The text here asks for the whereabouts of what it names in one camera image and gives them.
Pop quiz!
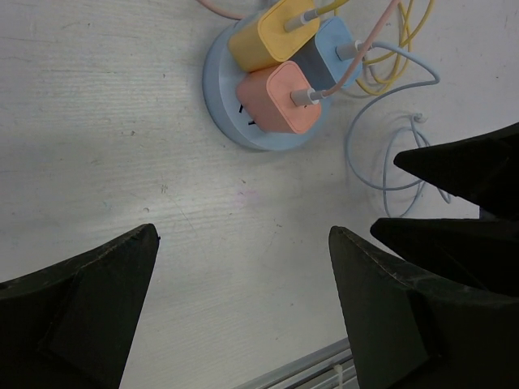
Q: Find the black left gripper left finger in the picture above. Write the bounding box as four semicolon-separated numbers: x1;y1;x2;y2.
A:
1;224;159;388

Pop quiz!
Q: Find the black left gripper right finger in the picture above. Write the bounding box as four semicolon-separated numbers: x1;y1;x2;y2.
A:
328;226;518;388

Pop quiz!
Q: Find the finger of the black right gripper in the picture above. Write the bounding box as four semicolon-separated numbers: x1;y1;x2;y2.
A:
393;123;518;215
370;218;518;302

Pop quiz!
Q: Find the light blue charging cable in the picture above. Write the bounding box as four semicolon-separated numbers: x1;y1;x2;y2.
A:
335;39;452;219

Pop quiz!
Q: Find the pink charging cable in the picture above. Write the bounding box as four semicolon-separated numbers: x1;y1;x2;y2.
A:
195;0;408;107

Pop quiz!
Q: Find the blue charger plug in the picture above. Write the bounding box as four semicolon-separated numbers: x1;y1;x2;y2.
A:
291;16;360;92

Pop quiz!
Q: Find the pink charger plug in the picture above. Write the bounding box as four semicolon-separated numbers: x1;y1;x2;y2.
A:
236;61;322;135

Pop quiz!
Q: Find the round blue power socket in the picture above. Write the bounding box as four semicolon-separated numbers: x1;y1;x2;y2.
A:
202;12;332;152

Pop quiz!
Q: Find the yellow charger plug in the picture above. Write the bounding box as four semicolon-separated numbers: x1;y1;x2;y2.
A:
228;0;320;72

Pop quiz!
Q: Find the aluminium table edge rail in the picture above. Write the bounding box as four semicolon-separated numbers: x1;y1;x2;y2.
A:
238;338;359;389

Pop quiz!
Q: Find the yellow charging cable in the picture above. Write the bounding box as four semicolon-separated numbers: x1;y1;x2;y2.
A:
283;0;437;97

